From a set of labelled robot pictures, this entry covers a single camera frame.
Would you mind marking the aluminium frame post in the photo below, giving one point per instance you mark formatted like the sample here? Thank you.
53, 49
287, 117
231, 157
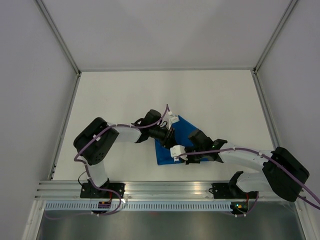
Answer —
275, 34
57, 35

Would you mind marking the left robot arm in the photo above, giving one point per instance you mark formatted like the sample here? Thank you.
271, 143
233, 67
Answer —
95, 141

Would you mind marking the aluminium front rail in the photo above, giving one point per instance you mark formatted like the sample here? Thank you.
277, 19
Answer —
54, 190

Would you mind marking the left aluminium frame post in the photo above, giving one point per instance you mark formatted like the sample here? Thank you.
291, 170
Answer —
57, 35

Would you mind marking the blue cloth napkin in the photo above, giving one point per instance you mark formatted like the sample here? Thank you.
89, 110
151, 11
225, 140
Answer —
182, 130

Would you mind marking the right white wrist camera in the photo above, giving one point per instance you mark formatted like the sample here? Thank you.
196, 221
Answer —
178, 153

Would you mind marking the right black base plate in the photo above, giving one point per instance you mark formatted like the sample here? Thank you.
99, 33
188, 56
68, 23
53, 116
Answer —
221, 190

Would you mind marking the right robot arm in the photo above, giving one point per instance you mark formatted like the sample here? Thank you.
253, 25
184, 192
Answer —
276, 171

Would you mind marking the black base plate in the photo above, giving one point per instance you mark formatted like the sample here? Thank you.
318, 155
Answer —
221, 190
90, 192

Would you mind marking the right aluminium frame post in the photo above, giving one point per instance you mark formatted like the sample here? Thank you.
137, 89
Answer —
275, 34

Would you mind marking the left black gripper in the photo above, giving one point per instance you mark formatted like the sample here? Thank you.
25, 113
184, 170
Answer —
169, 139

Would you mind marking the white slotted cable duct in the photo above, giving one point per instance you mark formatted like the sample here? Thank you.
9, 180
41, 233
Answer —
157, 206

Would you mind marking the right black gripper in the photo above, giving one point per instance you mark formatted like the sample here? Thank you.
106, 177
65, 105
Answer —
190, 161

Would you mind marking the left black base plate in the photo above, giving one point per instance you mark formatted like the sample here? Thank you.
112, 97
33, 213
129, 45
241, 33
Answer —
90, 192

